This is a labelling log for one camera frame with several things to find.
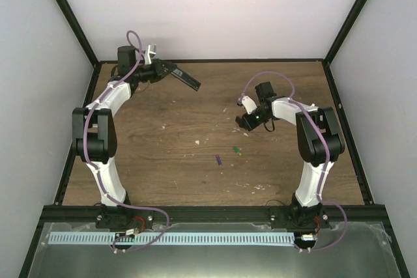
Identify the purple cable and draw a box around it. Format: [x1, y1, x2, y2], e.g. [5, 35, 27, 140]
[83, 30, 171, 254]
[240, 71, 348, 253]

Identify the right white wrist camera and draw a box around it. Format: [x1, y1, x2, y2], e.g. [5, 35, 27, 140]
[237, 95, 257, 115]

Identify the black aluminium frame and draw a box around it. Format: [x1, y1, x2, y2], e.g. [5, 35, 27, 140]
[20, 0, 409, 277]

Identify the light blue slotted cable duct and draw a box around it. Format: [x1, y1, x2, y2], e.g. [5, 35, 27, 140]
[48, 232, 295, 247]

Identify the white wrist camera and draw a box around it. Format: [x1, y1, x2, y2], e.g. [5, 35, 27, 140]
[143, 44, 157, 65]
[237, 95, 257, 115]

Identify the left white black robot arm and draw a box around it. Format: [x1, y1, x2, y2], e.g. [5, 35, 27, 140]
[72, 44, 178, 229]

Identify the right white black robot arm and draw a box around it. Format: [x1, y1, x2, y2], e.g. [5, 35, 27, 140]
[236, 81, 345, 228]

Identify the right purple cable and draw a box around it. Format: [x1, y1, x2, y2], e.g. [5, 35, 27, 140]
[240, 71, 348, 253]

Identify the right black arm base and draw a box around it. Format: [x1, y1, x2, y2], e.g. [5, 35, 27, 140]
[267, 204, 323, 229]

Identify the purple battery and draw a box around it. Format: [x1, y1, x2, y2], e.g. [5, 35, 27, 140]
[216, 154, 222, 165]

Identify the black remote control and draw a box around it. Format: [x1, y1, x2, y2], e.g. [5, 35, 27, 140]
[171, 68, 201, 91]

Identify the green battery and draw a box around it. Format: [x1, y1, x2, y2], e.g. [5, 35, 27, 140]
[233, 146, 242, 156]

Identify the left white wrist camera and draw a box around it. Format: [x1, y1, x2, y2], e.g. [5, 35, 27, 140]
[143, 44, 157, 65]

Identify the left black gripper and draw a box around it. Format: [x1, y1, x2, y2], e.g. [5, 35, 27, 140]
[132, 59, 175, 83]

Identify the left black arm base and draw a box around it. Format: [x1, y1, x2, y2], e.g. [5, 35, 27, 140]
[96, 204, 154, 230]

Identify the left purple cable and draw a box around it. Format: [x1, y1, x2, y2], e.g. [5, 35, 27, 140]
[83, 30, 171, 254]

